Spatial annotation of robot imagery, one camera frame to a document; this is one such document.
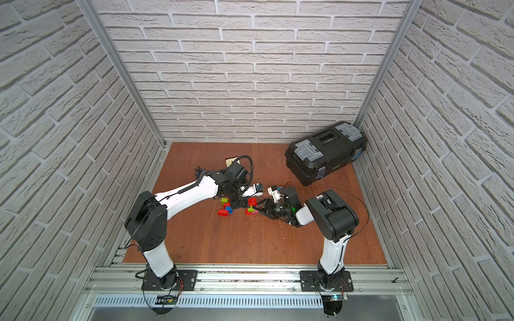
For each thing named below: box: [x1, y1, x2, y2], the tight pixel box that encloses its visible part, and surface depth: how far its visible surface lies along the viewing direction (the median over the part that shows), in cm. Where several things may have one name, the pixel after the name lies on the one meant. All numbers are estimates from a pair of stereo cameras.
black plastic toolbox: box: [285, 121, 368, 187], surface depth 99 cm
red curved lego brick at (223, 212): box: [217, 209, 229, 217], surface depth 91 cm
